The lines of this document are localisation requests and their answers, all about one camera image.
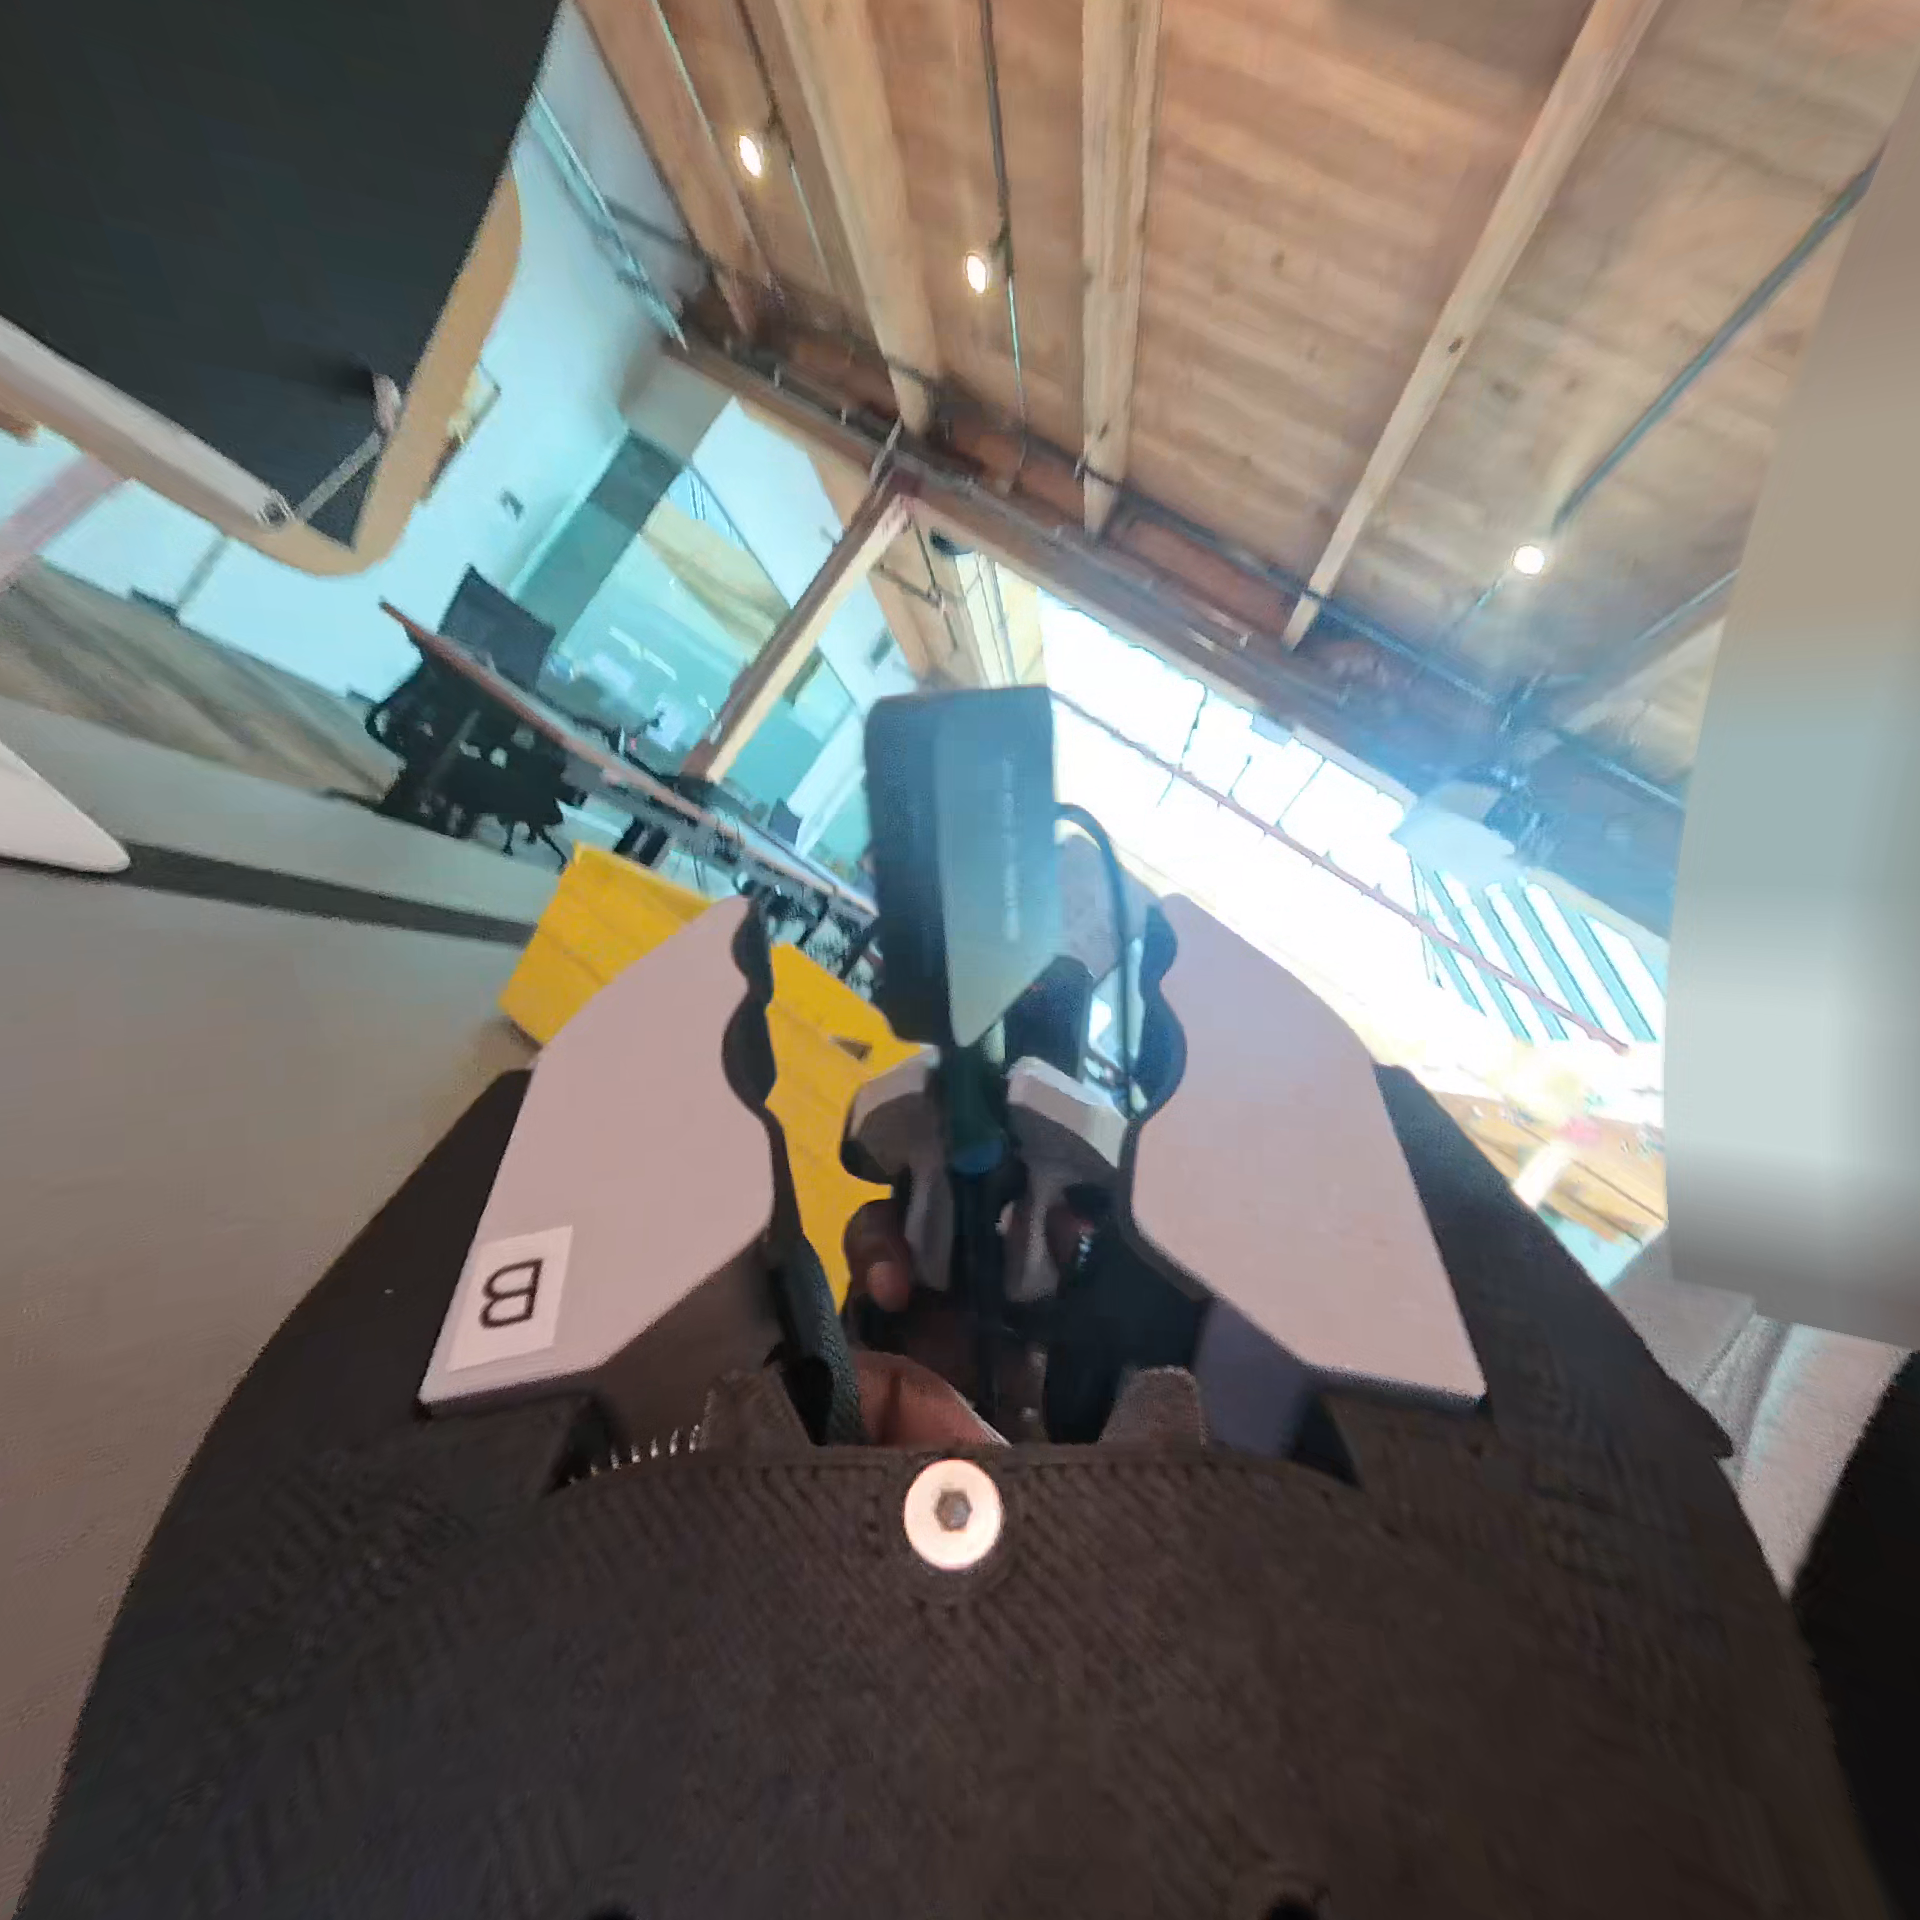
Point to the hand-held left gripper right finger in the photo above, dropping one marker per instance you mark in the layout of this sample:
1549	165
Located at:
1291	1171

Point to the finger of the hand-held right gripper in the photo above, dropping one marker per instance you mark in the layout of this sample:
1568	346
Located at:
1073	1132
908	1124

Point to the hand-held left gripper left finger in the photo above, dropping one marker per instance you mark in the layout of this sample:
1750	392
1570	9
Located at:
601	1155

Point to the large yellow plastic bin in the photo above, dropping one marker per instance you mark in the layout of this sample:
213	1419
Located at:
833	1111

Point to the black hdmi adapter hub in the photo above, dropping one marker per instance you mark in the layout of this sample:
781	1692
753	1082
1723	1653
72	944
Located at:
960	840

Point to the person's left hand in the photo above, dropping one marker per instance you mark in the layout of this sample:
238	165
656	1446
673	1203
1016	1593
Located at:
914	1402

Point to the white ceiling projector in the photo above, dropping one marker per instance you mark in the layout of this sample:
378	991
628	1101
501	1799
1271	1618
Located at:
1479	828

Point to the brown wooden desk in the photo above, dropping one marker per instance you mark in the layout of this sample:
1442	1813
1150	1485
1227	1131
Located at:
630	759

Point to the black office chair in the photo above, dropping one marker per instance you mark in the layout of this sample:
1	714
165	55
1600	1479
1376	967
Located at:
464	720

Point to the black panel on white stand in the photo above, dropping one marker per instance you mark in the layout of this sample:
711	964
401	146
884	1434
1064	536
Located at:
224	181

